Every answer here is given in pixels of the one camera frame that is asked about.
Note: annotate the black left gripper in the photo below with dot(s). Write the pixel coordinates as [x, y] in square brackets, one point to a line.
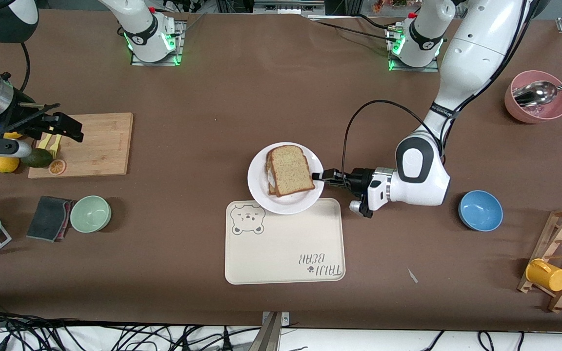
[358, 178]

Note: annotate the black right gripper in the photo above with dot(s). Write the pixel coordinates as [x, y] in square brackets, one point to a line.
[22, 123]

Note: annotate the plain bread slice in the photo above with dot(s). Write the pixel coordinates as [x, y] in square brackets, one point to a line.
[291, 170]

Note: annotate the round white plate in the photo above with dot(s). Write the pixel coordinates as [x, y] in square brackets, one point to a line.
[286, 204]

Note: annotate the fried egg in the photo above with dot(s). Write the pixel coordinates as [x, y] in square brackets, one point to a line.
[270, 178]

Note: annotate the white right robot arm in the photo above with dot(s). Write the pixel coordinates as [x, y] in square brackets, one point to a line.
[144, 34]

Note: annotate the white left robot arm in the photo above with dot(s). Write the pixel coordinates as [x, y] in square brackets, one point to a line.
[476, 53]

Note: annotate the yellow plastic knife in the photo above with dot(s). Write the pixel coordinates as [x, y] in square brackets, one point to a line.
[44, 141]

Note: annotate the yellow plastic fork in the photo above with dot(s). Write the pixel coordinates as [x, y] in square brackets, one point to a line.
[55, 146]

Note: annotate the green avocado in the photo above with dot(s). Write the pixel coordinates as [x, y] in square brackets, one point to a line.
[37, 158]

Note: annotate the orange slice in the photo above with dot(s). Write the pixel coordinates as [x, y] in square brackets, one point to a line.
[57, 167]

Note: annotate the yellow lemon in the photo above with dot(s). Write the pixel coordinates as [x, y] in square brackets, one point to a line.
[5, 165]
[12, 135]

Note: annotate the wooden cutting board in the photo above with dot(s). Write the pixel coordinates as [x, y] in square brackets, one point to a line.
[100, 146]

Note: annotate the cream tray with bear print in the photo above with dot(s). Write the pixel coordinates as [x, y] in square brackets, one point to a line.
[286, 248]

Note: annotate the grey and pink folded cloth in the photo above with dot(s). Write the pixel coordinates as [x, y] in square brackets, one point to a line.
[47, 219]

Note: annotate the pale green bowl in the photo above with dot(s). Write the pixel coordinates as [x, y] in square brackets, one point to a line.
[90, 214]

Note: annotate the small white paper scrap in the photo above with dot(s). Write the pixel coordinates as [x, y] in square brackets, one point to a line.
[412, 275]

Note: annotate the blue bowl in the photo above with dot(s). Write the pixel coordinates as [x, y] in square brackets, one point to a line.
[481, 210]

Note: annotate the pink bowl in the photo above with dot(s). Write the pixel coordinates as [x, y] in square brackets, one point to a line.
[537, 114]

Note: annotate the metal ladle spoon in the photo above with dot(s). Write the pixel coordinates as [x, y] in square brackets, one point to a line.
[534, 93]

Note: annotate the yellow mug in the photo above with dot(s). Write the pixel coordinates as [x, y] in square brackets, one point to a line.
[547, 275]

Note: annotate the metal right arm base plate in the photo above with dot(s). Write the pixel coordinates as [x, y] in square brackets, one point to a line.
[179, 48]

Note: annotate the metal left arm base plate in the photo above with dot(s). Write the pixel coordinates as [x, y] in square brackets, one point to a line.
[434, 68]

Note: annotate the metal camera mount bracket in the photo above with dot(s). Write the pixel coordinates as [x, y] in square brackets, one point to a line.
[271, 334]

